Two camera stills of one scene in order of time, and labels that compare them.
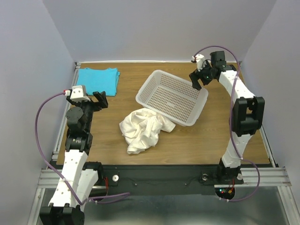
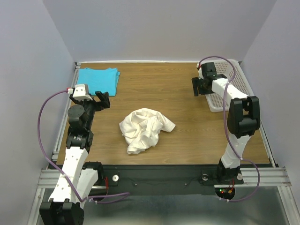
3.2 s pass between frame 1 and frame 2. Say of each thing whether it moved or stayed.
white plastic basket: moved
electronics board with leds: stayed
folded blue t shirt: stayed
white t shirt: stayed
